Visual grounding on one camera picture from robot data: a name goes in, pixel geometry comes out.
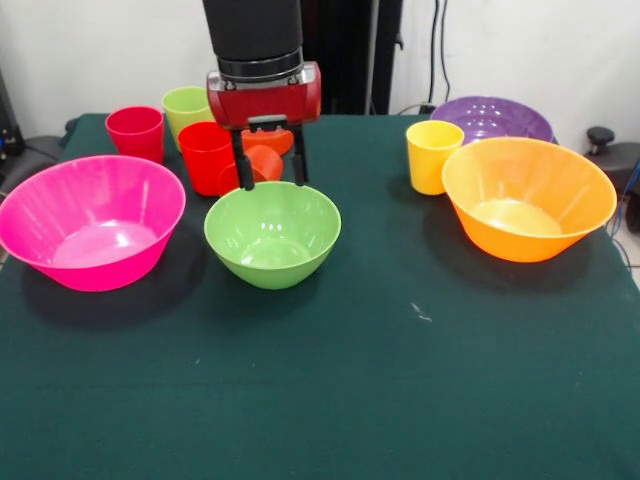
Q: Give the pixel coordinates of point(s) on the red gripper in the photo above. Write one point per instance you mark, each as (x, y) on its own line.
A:
(265, 102)

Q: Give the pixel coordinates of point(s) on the green plastic bowl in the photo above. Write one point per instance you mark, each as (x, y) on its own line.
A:
(272, 270)

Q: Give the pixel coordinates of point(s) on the pink plastic bowl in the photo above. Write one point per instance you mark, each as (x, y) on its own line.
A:
(100, 272)

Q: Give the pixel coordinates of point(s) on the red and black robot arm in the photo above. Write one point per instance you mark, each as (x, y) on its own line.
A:
(255, 30)

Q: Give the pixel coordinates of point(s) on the orange-red plastic cup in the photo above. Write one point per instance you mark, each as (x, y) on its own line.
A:
(267, 162)

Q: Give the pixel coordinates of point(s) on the orange-red plastic bowl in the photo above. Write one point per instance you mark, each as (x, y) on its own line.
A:
(275, 142)

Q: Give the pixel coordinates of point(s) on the red plastic cup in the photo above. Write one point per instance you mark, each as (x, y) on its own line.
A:
(205, 165)

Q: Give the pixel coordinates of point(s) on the light green plastic cup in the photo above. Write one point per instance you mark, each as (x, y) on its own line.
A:
(182, 107)

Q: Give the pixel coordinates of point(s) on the crimson plastic cup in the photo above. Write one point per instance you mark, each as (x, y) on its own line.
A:
(135, 140)

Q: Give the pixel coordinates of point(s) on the yellow plastic cup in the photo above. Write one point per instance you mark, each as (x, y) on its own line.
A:
(425, 170)

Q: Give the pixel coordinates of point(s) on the dark green table cloth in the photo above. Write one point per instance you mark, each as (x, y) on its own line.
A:
(320, 375)

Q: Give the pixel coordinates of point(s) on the purple plastic bowl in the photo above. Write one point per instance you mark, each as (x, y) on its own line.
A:
(500, 120)

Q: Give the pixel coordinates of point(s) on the orange plastic bowl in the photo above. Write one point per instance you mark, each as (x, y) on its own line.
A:
(515, 247)

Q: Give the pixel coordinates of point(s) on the black knob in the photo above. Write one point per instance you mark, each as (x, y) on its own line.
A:
(600, 136)

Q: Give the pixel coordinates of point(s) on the black round floor base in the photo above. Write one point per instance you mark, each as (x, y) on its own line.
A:
(622, 160)

